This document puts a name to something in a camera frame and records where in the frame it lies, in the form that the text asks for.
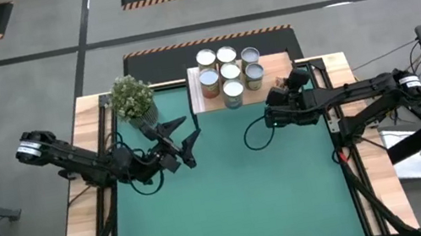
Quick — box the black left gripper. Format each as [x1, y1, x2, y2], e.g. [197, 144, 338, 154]
[137, 113, 209, 179]

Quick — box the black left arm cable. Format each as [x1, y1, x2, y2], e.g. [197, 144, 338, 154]
[119, 134, 169, 200]

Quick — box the wooden shelf with black legs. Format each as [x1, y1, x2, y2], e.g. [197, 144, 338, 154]
[183, 50, 300, 117]

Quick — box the plain orange food can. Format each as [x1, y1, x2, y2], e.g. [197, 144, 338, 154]
[194, 47, 219, 72]

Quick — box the blue peas can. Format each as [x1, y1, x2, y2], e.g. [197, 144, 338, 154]
[220, 78, 248, 111]

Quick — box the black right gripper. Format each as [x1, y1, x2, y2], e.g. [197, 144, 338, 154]
[257, 65, 322, 132]

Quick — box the green can with cream circle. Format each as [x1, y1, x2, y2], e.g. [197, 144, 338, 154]
[242, 60, 268, 93]

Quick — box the red cable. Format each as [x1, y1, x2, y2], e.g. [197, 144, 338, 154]
[331, 145, 353, 167]

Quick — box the green plant in striped pot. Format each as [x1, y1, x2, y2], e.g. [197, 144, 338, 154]
[105, 70, 162, 134]

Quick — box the pink teal green striped can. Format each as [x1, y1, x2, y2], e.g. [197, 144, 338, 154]
[238, 45, 262, 67]

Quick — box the orange cream mushroom can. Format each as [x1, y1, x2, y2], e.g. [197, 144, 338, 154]
[197, 66, 224, 101]

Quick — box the orange yellow corn can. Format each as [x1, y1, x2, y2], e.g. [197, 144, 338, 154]
[214, 44, 239, 66]

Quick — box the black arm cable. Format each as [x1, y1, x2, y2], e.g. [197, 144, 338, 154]
[240, 113, 282, 154]
[119, 134, 169, 200]

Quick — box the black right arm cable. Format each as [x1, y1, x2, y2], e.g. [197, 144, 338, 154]
[240, 113, 282, 154]

